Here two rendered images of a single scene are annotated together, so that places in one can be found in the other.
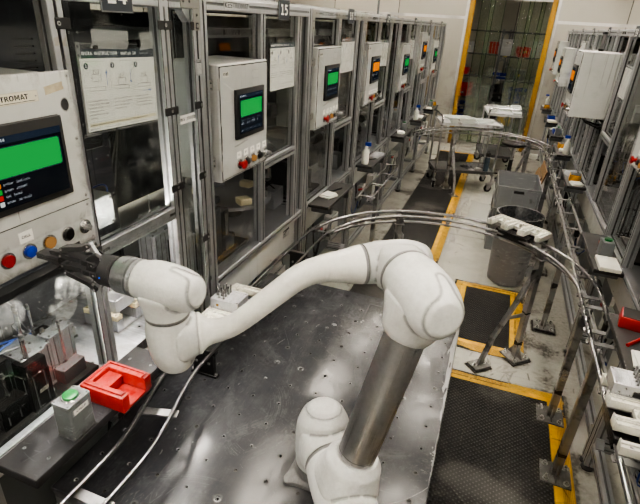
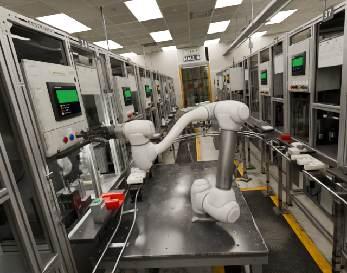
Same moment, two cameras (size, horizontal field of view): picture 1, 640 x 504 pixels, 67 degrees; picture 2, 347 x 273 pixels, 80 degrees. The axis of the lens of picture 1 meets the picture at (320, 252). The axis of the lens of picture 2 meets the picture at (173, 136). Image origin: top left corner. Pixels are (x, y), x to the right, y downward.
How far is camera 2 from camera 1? 58 cm
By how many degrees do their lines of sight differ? 17
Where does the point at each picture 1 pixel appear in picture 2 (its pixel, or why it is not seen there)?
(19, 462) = (81, 235)
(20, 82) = (62, 67)
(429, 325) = (241, 115)
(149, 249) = (99, 155)
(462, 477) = not seen: hidden behind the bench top
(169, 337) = (144, 149)
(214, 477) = (162, 230)
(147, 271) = (132, 123)
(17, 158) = (65, 95)
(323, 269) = (192, 115)
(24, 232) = (69, 128)
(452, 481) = not seen: hidden behind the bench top
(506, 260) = not seen: hidden behind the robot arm
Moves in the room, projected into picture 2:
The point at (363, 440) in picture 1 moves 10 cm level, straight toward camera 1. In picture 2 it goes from (225, 176) to (231, 183)
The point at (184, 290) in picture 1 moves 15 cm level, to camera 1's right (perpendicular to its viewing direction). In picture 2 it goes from (149, 125) to (176, 121)
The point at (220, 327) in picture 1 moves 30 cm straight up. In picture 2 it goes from (160, 145) to (153, 94)
